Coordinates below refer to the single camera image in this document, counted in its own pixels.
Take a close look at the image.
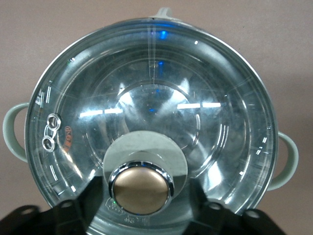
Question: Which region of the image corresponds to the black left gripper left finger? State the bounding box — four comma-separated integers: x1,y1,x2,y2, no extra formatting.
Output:
0,176,111,235

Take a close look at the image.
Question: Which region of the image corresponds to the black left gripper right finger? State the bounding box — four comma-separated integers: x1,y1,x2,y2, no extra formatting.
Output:
187,180,291,235

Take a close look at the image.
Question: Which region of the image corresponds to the glass lid with gold knob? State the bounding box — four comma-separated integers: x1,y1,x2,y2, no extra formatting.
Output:
25,17,279,235

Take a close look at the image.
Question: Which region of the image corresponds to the pale green cooking pot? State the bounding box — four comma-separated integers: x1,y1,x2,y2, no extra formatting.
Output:
2,7,299,217

